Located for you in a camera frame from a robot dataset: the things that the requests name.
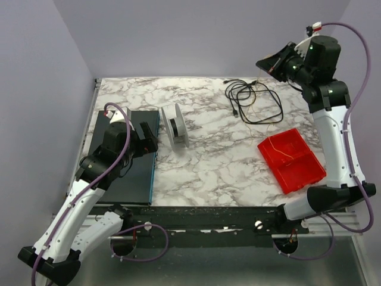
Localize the thin yellow wire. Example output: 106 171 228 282
243 67 294 161

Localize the grey cable spool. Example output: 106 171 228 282
161 103 190 152

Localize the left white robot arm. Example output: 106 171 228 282
18 120 158 285

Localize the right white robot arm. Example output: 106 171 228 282
256 35 376 221

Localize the black flat box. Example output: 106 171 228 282
77 110 161 206

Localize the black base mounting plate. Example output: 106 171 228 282
91 204 309 249

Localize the red plastic tray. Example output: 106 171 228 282
257 128 326 194

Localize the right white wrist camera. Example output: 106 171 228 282
294 21 322 58

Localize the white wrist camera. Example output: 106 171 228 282
104 107 131 125
294 21 322 58

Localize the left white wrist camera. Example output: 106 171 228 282
104 107 131 125

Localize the black usb cable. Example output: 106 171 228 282
223 79 284 125

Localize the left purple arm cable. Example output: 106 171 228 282
30 102 169 286

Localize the aluminium rail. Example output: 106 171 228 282
301 212 361 237

